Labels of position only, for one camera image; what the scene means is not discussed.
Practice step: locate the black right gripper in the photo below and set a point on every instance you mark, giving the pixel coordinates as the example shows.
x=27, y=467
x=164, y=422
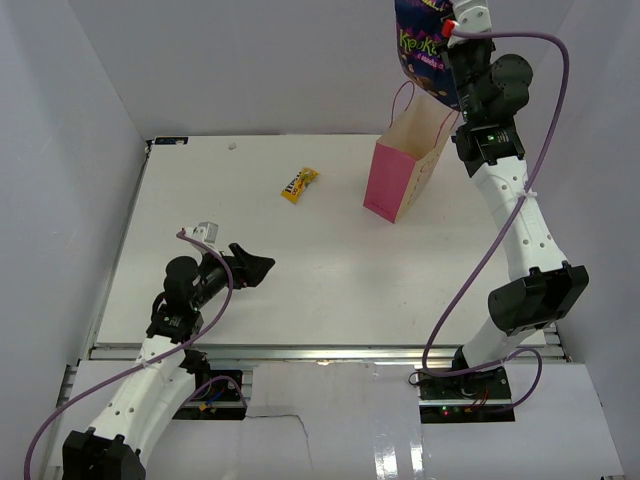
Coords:
x=452, y=52

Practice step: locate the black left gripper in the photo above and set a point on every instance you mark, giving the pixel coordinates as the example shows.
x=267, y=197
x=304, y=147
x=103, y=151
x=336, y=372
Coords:
x=251, y=269

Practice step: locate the blue purple cookie bag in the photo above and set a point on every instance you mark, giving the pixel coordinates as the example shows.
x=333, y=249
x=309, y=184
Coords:
x=418, y=34

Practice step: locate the yellow candy pack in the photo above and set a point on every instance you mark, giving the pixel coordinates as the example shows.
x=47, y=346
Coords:
x=293, y=191

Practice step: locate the pink cream paper bag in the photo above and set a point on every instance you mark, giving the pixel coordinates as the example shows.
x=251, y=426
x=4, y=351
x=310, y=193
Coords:
x=406, y=154

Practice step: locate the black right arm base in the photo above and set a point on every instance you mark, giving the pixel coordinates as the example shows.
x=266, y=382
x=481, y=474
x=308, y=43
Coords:
x=483, y=397

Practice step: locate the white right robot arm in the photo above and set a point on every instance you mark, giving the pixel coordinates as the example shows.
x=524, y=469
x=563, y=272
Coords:
x=543, y=285

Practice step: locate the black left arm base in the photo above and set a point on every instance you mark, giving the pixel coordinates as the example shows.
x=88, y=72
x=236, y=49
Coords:
x=217, y=393

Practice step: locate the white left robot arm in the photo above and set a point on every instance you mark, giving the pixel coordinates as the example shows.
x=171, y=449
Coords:
x=119, y=441

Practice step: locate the blue label left corner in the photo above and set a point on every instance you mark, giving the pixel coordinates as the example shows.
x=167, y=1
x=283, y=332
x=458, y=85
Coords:
x=170, y=140

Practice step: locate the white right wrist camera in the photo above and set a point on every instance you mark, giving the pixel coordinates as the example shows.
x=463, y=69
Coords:
x=467, y=16

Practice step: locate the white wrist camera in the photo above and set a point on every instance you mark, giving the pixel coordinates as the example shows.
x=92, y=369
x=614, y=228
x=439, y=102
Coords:
x=467, y=16
x=202, y=235

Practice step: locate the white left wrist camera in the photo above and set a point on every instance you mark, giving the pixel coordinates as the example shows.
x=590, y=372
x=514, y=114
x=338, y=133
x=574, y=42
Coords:
x=202, y=235

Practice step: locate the aluminium front rail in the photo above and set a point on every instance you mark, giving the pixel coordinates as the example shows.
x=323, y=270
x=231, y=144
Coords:
x=311, y=353

